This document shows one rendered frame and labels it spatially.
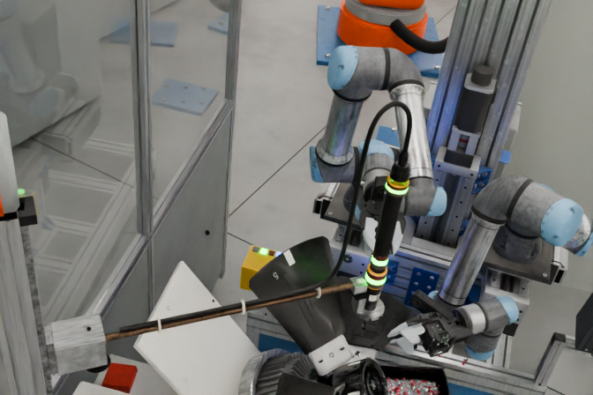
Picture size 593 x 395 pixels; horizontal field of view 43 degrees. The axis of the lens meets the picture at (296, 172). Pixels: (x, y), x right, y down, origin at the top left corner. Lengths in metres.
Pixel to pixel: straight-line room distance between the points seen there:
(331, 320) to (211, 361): 0.28
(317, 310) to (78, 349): 0.54
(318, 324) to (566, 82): 1.98
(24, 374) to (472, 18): 1.51
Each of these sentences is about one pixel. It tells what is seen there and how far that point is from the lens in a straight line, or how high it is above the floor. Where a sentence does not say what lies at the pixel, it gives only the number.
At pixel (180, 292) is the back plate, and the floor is 1.34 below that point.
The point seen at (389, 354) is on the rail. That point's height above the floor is 0.83.
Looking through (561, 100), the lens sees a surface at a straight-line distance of 3.41.
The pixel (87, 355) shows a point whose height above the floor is 1.45.
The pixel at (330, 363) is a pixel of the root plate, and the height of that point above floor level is 1.24.
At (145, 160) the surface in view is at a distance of 2.16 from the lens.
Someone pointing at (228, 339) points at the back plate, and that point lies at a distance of 1.80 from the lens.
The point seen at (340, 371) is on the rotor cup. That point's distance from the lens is 1.73.
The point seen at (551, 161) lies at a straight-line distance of 3.57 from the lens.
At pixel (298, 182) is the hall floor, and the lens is 4.23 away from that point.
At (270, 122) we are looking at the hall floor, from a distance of 4.70.
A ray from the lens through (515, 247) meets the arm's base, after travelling 2.40.
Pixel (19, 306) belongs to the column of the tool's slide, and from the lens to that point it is 1.33.
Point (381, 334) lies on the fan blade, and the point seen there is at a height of 1.19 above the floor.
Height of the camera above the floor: 2.57
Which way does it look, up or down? 37 degrees down
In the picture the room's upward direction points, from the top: 7 degrees clockwise
